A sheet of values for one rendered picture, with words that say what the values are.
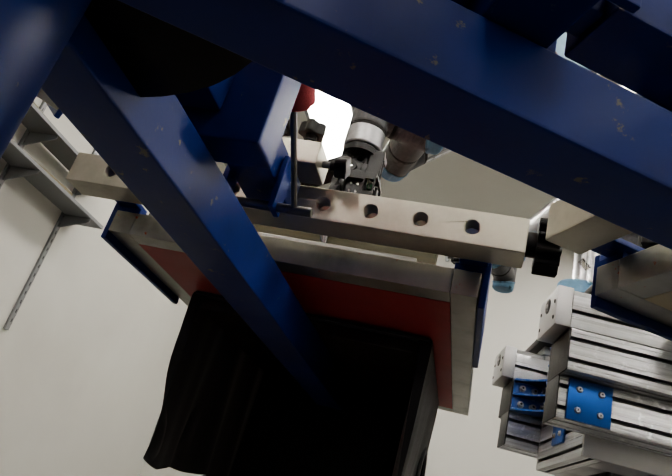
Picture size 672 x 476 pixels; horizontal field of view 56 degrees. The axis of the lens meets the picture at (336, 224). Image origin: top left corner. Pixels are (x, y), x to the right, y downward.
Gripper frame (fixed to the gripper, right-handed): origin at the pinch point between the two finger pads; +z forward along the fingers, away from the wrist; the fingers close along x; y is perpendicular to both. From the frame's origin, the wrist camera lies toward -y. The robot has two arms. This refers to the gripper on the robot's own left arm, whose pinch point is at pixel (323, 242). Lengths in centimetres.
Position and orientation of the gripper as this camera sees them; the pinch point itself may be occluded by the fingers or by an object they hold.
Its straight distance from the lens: 114.7
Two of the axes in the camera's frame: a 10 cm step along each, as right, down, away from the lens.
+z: -2.5, 8.7, -4.2
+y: 9.5, 1.5, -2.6
